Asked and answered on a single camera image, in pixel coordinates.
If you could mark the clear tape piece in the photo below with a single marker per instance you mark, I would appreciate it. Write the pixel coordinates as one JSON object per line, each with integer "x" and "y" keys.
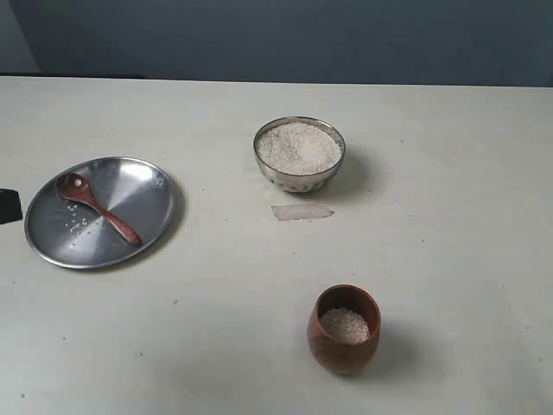
{"x": 303, "y": 211}

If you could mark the brown wooden cup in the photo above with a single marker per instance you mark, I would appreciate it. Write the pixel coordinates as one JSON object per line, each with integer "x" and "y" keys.
{"x": 343, "y": 329}

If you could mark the steel bowl of rice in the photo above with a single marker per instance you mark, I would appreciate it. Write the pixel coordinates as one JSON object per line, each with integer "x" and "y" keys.
{"x": 298, "y": 154}

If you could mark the dark red wooden spoon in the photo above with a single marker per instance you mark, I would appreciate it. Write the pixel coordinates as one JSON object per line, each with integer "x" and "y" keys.
{"x": 75, "y": 187}

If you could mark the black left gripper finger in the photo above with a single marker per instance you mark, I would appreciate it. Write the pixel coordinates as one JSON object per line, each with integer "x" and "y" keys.
{"x": 10, "y": 206}

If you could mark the round steel plate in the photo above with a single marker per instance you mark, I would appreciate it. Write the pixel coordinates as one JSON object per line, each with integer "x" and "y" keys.
{"x": 73, "y": 235}

